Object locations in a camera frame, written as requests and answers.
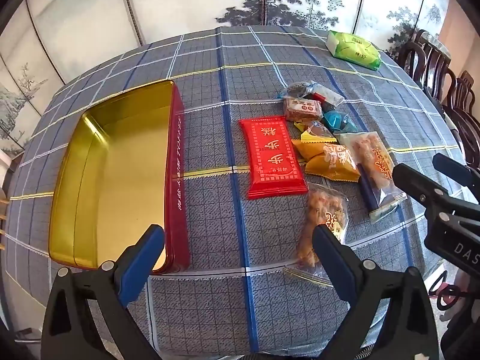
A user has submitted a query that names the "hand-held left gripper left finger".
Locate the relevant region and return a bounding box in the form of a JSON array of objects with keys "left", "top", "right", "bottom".
[{"left": 40, "top": 224, "right": 166, "bottom": 360}]

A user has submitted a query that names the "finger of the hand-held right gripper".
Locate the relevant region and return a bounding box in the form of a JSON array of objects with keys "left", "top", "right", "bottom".
[
  {"left": 392, "top": 163, "right": 456, "bottom": 211},
  {"left": 432, "top": 153, "right": 480, "bottom": 190}
]

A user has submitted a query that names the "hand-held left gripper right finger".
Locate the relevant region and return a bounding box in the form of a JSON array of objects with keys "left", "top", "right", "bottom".
[{"left": 312, "top": 224, "right": 439, "bottom": 360}]

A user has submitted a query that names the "white and blue snack packet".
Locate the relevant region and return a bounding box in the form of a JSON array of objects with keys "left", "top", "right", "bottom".
[{"left": 334, "top": 131, "right": 408, "bottom": 224}]

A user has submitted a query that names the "clear fried snack packet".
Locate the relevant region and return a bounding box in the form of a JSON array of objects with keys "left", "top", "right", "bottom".
[{"left": 283, "top": 182, "right": 349, "bottom": 289}]

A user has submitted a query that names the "orange snack packet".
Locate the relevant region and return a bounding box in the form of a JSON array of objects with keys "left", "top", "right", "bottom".
[
  {"left": 291, "top": 138, "right": 336, "bottom": 163},
  {"left": 305, "top": 143, "right": 361, "bottom": 183}
]

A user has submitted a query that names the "teal candy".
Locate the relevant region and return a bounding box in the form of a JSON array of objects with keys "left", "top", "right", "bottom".
[{"left": 322, "top": 109, "right": 357, "bottom": 133}]

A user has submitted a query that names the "red tin box gold interior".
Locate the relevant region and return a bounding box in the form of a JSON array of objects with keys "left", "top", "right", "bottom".
[{"left": 48, "top": 80, "right": 191, "bottom": 274}]

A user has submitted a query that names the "yellow brown candy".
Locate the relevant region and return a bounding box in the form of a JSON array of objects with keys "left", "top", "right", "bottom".
[{"left": 294, "top": 121, "right": 336, "bottom": 144}]

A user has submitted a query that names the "red snack packet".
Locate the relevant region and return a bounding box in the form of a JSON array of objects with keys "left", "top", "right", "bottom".
[{"left": 239, "top": 115, "right": 309, "bottom": 200}]

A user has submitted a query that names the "clear packet with red label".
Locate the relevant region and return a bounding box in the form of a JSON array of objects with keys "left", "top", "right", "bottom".
[{"left": 307, "top": 82, "right": 345, "bottom": 109}]

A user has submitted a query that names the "brown sesame cake packet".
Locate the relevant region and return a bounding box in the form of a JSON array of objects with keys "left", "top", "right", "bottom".
[{"left": 283, "top": 97, "right": 324, "bottom": 122}]

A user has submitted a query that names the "clear blue-twist dark candy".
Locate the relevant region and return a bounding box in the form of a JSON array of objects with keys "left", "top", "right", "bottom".
[{"left": 281, "top": 81, "right": 317, "bottom": 101}]

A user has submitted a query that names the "green tissue pack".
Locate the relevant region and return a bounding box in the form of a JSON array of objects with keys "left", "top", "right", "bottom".
[{"left": 325, "top": 30, "right": 382, "bottom": 71}]

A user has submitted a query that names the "light bamboo chair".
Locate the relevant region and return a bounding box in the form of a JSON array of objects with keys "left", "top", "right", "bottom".
[{"left": 0, "top": 187, "right": 8, "bottom": 250}]

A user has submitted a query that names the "blue plaid tablecloth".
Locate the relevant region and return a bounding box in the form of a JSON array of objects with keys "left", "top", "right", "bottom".
[{"left": 4, "top": 25, "right": 469, "bottom": 360}]

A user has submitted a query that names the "painted folding screen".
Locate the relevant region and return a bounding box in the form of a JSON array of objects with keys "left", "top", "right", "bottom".
[{"left": 0, "top": 0, "right": 454, "bottom": 158}]

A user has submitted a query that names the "black and red cable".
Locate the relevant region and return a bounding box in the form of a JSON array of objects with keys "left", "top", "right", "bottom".
[{"left": 427, "top": 269, "right": 463, "bottom": 309}]

